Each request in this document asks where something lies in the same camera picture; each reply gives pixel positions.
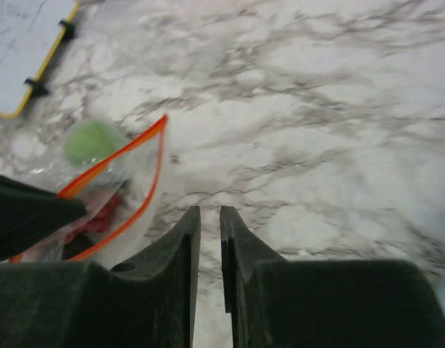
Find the small whiteboard with wooden frame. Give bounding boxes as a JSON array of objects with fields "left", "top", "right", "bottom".
[{"left": 0, "top": 1, "right": 79, "bottom": 118}]

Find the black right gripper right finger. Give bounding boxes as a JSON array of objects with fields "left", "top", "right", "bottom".
[{"left": 220, "top": 206, "right": 445, "bottom": 348}]

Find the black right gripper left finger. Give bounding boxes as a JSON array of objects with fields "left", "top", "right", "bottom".
[{"left": 0, "top": 207, "right": 201, "bottom": 347}]

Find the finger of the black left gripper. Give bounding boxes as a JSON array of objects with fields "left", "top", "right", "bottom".
[{"left": 0, "top": 175, "right": 87, "bottom": 261}]

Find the green fake vegetable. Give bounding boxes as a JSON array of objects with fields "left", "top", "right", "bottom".
[{"left": 62, "top": 120, "right": 129, "bottom": 169}]

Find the pink fake grape bunch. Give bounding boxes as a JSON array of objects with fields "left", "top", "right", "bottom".
[{"left": 65, "top": 194, "right": 122, "bottom": 244}]

